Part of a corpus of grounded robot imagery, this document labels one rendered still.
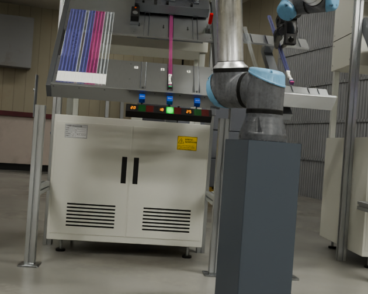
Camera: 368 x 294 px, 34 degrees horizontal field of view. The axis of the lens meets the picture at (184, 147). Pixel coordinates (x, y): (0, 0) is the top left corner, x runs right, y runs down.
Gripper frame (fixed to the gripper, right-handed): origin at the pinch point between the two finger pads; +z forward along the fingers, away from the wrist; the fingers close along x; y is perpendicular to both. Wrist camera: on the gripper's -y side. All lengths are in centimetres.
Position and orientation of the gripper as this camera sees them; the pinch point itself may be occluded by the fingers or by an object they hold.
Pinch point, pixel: (279, 48)
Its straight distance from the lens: 258.7
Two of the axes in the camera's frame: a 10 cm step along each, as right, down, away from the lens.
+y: -0.3, -8.4, 5.4
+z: -1.6, 5.4, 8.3
